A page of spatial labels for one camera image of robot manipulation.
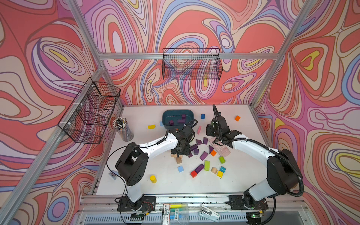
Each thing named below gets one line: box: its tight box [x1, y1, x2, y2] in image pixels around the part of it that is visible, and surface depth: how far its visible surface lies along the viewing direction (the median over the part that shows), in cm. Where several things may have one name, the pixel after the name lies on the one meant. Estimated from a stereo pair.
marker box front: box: [161, 202, 189, 225], surface depth 71 cm
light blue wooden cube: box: [177, 165, 185, 173], surface depth 88 cm
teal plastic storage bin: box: [162, 109, 195, 130], surface depth 110 cm
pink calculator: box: [208, 137, 231, 158], surface depth 93 cm
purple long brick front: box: [194, 163, 205, 174], surface depth 86 cm
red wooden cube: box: [190, 170, 198, 179], surface depth 84 cm
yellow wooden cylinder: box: [150, 174, 158, 184], surface depth 80 cm
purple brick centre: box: [199, 150, 209, 161], surface depth 93 cm
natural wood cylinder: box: [210, 166, 218, 174], surface depth 86 cm
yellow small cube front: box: [216, 170, 224, 179], surface depth 86 cm
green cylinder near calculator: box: [218, 155, 227, 165], surface depth 90 cm
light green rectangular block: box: [204, 160, 211, 172], surface depth 88 cm
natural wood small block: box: [175, 157, 182, 165], surface depth 89 cm
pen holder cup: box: [112, 116, 135, 143], surface depth 90 cm
